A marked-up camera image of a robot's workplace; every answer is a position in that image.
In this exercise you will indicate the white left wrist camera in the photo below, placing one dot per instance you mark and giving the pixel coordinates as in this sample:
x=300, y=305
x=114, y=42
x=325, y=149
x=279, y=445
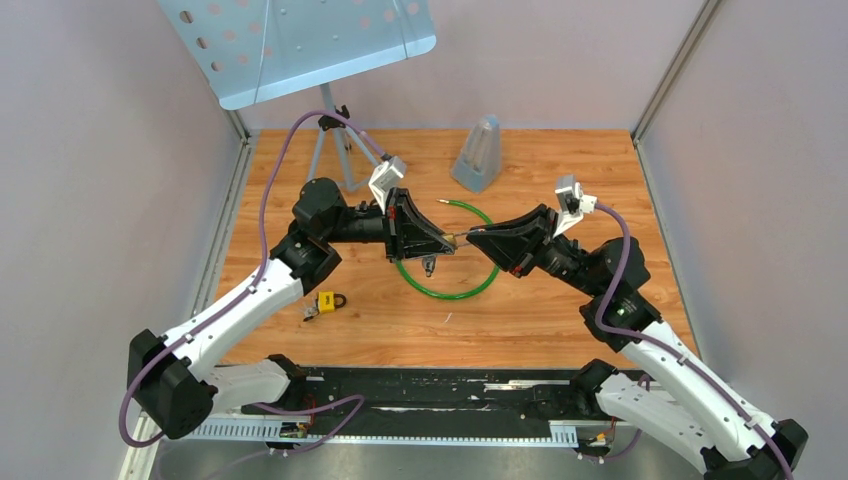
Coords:
x=386, y=176

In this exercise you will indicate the grey music stand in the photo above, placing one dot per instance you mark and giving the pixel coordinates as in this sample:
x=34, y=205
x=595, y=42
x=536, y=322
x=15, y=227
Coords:
x=256, y=51

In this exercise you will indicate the small brass padlock with keys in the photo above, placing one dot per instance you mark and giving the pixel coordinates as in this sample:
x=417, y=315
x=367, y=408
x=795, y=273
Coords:
x=448, y=244

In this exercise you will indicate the green cable lock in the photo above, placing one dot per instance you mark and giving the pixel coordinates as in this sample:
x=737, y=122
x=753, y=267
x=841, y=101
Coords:
x=467, y=277

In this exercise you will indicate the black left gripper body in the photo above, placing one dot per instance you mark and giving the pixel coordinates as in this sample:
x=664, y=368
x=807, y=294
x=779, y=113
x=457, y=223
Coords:
x=394, y=235

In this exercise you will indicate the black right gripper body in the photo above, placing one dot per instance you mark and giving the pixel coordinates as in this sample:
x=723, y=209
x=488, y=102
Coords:
x=547, y=237

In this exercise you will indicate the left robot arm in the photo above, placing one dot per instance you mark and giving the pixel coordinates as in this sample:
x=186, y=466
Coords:
x=176, y=378

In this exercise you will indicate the blue translucent metronome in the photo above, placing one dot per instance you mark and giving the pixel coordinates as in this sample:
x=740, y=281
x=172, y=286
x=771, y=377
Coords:
x=480, y=159

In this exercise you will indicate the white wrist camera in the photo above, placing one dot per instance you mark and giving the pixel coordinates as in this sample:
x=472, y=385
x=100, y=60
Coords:
x=386, y=176
x=574, y=203

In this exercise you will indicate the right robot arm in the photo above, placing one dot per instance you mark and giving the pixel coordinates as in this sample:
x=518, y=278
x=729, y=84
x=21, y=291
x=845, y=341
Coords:
x=719, y=432

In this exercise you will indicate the yellow padlock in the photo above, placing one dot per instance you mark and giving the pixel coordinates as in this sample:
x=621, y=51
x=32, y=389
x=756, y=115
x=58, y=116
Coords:
x=329, y=301

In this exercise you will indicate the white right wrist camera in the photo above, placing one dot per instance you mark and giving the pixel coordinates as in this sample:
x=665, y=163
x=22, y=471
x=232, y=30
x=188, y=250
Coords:
x=574, y=203

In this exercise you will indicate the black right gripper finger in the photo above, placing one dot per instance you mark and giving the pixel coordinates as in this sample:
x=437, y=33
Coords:
x=512, y=254
x=537, y=220

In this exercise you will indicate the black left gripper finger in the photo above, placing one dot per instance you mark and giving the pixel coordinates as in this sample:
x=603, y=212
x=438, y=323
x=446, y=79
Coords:
x=414, y=228
x=415, y=249

